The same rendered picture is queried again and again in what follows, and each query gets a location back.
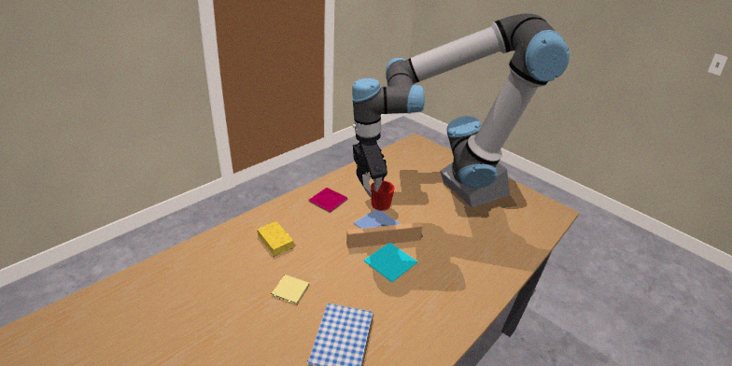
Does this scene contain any pale yellow sticky-note pad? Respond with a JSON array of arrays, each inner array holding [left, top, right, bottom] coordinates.
[[272, 274, 309, 304]]

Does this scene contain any yellow sponge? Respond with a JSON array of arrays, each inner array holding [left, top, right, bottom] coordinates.
[[257, 221, 294, 256]]

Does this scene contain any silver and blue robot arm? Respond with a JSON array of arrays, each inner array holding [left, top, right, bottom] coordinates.
[[352, 13, 570, 189]]

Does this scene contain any magenta square pad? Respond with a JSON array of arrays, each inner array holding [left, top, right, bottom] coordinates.
[[309, 188, 347, 212]]

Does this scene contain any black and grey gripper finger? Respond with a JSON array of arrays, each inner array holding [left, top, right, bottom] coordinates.
[[373, 160, 387, 191], [356, 165, 373, 197]]

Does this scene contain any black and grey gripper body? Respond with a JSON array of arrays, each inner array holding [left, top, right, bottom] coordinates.
[[353, 133, 381, 173]]

